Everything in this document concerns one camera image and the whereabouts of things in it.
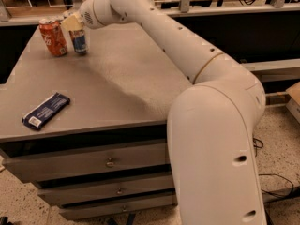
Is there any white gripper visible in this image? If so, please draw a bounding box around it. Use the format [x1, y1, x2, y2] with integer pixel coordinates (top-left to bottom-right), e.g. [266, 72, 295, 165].
[61, 0, 109, 31]

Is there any blue silver redbull can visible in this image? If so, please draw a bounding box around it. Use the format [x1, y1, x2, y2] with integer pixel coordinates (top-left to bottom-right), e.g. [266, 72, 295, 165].
[69, 29, 87, 54]

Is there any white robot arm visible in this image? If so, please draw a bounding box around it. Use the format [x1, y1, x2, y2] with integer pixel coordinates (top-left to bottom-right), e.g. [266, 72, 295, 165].
[62, 0, 267, 225]

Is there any orange coke can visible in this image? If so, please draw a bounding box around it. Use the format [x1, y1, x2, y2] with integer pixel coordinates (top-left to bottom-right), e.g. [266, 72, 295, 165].
[38, 19, 68, 56]

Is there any dark blue snack bar wrapper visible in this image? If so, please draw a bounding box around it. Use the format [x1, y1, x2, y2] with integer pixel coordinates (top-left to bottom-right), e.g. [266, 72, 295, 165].
[22, 93, 70, 130]

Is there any grey drawer cabinet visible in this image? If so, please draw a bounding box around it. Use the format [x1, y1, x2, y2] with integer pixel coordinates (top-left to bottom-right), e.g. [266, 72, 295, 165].
[0, 23, 190, 210]

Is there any top grey drawer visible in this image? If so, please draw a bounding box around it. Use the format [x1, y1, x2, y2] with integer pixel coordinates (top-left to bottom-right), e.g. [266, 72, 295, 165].
[4, 140, 168, 183]

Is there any grey drawer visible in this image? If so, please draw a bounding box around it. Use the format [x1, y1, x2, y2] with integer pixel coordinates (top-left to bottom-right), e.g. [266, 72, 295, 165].
[59, 191, 177, 220]
[4, 140, 168, 183]
[37, 172, 173, 206]

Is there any middle grey drawer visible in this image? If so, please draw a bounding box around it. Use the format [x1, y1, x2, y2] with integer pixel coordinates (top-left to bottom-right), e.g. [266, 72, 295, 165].
[37, 172, 173, 206]

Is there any bottom grey drawer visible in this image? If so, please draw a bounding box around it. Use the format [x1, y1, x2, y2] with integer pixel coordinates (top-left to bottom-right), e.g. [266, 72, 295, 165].
[59, 191, 177, 220]

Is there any grey metal railing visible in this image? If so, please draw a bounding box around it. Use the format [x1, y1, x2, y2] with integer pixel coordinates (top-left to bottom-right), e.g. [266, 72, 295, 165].
[0, 0, 300, 28]

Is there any black cable on floor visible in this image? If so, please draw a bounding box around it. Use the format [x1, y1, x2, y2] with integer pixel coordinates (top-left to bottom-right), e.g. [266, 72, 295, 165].
[252, 137, 295, 202]

